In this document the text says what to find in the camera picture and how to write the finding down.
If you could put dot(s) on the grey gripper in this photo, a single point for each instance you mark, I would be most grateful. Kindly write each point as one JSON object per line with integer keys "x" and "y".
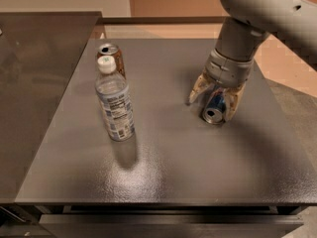
{"x": 227, "y": 68}

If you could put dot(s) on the blue silver redbull can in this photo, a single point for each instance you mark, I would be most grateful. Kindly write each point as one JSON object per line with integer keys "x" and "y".
{"x": 215, "y": 108}

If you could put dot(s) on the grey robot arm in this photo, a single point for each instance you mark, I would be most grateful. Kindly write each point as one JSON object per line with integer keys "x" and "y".
{"x": 250, "y": 22}

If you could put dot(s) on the brown soda can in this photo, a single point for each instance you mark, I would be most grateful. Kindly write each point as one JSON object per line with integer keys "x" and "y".
{"x": 109, "y": 49}

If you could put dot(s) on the clear plastic water bottle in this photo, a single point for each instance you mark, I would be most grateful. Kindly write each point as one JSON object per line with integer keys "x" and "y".
{"x": 113, "y": 94}

